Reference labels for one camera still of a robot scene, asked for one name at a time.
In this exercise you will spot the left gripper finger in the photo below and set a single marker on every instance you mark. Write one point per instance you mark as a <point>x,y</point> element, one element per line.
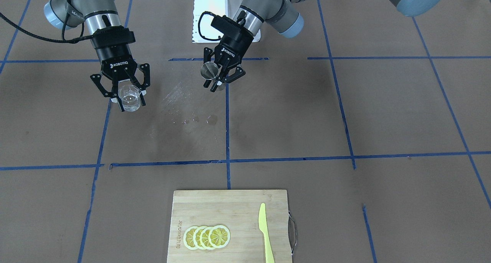
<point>220,70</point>
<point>216,85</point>

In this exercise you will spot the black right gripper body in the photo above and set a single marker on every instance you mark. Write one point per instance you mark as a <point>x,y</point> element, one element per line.
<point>116,59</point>

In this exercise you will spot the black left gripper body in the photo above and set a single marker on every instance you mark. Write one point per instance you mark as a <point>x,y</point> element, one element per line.
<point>230,48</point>

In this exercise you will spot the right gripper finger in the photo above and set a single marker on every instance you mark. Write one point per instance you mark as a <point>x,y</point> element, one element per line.
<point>141,91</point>
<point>115,97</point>

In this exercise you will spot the steel jigger measuring cup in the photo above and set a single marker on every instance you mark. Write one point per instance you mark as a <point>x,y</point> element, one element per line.
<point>207,73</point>

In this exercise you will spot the clear glass beaker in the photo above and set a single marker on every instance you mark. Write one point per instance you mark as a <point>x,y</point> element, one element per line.
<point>129,95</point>

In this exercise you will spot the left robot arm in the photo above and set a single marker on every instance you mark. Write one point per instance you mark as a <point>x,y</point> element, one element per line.
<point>288,22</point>

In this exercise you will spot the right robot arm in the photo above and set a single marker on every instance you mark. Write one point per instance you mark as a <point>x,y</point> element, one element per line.
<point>94,14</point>

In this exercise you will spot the wooden cutting board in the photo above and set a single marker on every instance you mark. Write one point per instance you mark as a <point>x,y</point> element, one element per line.
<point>238,210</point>

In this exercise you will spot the yellow plastic knife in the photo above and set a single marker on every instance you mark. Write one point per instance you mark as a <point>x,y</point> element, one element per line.
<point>263,227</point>

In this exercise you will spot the lemon slice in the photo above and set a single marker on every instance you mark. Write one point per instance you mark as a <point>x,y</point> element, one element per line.
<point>189,241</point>
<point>219,236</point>
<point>197,237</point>
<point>204,239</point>

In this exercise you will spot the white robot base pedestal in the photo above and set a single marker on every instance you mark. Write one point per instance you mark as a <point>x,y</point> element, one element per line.
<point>215,13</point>

